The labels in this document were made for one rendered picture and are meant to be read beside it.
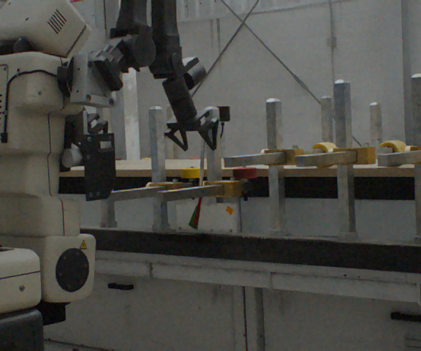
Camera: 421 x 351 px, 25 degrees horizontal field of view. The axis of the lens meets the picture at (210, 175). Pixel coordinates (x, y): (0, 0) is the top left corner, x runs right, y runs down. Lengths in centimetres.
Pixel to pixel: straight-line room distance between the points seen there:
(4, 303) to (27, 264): 9
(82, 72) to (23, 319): 56
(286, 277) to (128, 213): 91
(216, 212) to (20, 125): 104
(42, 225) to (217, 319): 138
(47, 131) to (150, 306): 156
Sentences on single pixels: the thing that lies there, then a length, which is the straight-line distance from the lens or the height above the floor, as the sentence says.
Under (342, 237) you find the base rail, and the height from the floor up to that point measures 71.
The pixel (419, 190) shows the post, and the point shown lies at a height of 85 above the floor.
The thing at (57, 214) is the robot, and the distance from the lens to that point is 228.
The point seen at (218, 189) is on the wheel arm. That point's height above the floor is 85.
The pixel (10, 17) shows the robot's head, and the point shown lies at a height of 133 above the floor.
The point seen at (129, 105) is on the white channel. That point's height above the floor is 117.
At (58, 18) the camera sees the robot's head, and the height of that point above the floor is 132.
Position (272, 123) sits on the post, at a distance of 297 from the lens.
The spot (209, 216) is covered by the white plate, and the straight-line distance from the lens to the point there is 314.
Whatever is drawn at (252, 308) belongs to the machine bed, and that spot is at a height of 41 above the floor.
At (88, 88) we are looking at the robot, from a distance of 217.
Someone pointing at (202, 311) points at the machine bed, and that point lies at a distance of 357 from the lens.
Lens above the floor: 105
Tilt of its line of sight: 3 degrees down
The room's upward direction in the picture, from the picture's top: 3 degrees counter-clockwise
